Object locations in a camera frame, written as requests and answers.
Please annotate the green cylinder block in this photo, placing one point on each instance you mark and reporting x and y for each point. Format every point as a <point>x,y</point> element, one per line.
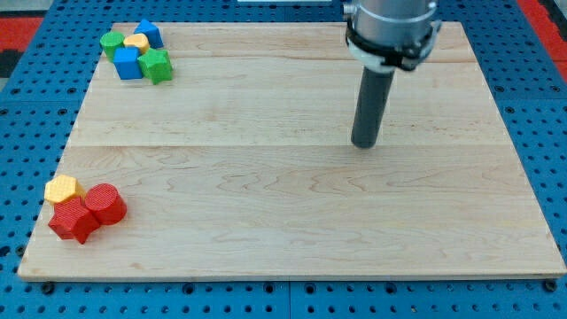
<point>110,42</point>

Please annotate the blue cube block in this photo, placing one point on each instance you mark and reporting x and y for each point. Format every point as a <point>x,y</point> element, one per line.
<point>126,64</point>

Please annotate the yellow hexagon block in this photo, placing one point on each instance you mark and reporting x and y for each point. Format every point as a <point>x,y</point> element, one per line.
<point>63,188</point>

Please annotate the wooden board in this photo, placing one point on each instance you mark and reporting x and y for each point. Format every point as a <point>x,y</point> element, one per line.
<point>241,168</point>

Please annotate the yellow cylinder block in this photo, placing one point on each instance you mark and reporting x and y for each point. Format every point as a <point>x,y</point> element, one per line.
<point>138,41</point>

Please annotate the red cylinder block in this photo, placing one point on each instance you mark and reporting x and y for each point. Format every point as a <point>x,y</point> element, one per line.
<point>106,204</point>

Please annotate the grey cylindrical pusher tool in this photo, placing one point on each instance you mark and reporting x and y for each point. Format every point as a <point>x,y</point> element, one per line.
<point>372,98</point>

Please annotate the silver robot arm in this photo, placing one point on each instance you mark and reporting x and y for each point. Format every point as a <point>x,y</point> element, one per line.
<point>388,34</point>

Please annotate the blue triangle block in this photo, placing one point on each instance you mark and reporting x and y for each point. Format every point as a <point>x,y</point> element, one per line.
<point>151,31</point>

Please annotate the blue perforated mat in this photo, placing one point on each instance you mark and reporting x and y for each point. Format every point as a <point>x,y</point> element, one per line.
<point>44,93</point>

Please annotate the red star block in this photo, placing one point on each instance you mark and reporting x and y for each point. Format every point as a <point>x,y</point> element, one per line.
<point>73,220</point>

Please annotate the green star block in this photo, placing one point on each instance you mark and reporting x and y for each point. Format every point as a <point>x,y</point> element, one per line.
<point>156,66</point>

